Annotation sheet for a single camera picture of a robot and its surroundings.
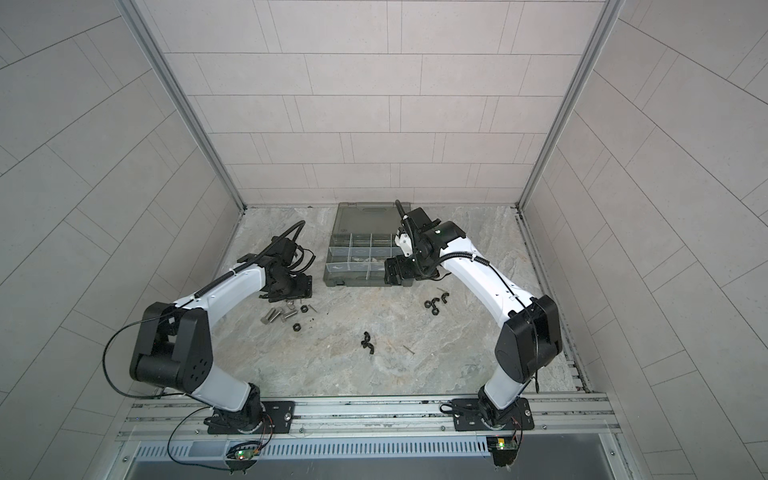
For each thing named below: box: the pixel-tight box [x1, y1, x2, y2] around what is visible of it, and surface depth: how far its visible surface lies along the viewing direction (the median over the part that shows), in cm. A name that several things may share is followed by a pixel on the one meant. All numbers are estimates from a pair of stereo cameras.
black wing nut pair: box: [360, 331, 375, 355], surface depth 84 cm
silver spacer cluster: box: [260, 300, 298, 325], surface depth 88 cm
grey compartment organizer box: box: [323, 202, 414, 287], surface depth 104 cm
